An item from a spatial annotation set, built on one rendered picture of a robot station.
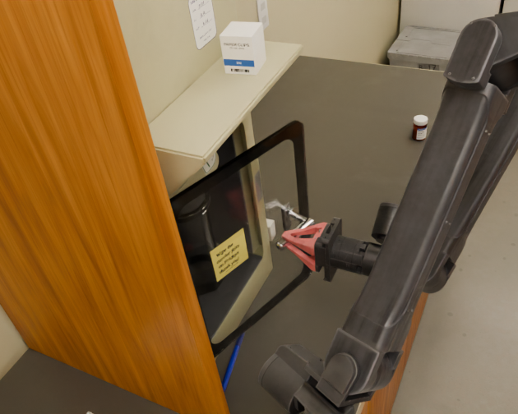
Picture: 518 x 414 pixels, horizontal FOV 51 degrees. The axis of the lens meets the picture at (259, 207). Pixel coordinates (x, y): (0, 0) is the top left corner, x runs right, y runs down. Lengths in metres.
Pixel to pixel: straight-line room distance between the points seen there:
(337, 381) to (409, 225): 0.19
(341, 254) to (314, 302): 0.31
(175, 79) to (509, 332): 1.90
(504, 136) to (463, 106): 0.33
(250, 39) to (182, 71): 0.11
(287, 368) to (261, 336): 0.48
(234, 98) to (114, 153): 0.23
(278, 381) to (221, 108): 0.36
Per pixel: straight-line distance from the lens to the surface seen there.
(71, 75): 0.60
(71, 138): 0.66
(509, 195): 3.03
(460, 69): 0.62
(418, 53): 3.56
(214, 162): 0.97
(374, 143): 1.66
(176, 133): 0.72
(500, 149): 0.95
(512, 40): 0.64
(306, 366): 0.68
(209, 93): 0.80
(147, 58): 0.75
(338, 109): 1.82
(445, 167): 0.63
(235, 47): 0.82
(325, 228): 0.95
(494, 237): 2.78
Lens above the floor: 1.89
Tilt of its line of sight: 41 degrees down
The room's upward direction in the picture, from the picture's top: 8 degrees counter-clockwise
